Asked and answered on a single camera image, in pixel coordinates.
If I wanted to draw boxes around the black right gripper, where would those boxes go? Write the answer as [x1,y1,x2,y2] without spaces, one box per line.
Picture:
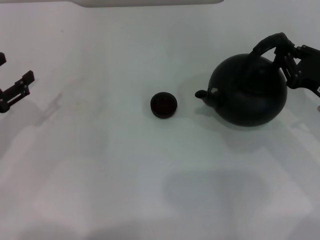
[273,43,320,98]

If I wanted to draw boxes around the black round teapot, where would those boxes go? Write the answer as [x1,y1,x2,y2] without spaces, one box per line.
[194,32,296,127]

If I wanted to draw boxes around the dark brown teacup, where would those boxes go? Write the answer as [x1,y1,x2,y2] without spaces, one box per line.
[150,91,179,120]

